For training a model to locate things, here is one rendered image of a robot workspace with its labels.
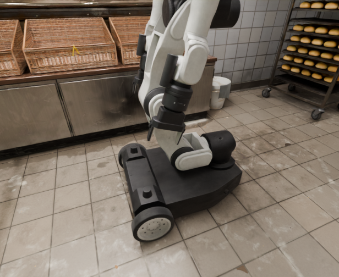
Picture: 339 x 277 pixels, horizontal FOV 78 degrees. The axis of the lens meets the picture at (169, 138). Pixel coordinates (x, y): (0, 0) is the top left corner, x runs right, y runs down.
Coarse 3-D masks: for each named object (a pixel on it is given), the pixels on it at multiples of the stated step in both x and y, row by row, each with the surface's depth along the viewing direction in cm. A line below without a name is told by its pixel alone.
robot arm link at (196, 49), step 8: (184, 32) 59; (184, 40) 59; (192, 40) 56; (200, 40) 57; (192, 48) 56; (200, 48) 56; (208, 48) 58; (184, 56) 58; (192, 56) 57; (200, 56) 58; (184, 64) 58; (192, 64) 58; (200, 64) 59; (184, 72) 58; (192, 72) 59; (200, 72) 60; (184, 80) 60; (192, 80) 60
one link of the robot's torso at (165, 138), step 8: (160, 96) 83; (152, 104) 83; (160, 104) 84; (152, 112) 85; (160, 136) 96; (168, 136) 99; (160, 144) 101; (168, 144) 102; (184, 144) 106; (168, 152) 105; (176, 152) 105; (184, 152) 105; (176, 168) 111
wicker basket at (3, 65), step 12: (0, 24) 148; (12, 24) 151; (0, 36) 150; (12, 36) 152; (0, 48) 152; (12, 48) 123; (0, 60) 123; (12, 60) 125; (24, 60) 144; (0, 72) 126; (12, 72) 128
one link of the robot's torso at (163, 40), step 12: (180, 12) 70; (156, 24) 83; (168, 24) 71; (180, 24) 71; (156, 36) 83; (168, 36) 73; (180, 36) 73; (156, 48) 77; (168, 48) 75; (180, 48) 76; (156, 60) 78; (144, 72) 89; (156, 72) 81; (144, 84) 89; (156, 84) 84; (144, 96) 86; (144, 108) 86
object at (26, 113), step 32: (0, 96) 128; (32, 96) 134; (64, 96) 142; (96, 96) 150; (128, 96) 159; (192, 96) 181; (0, 128) 137; (32, 128) 145; (64, 128) 153; (96, 128) 163; (128, 128) 178
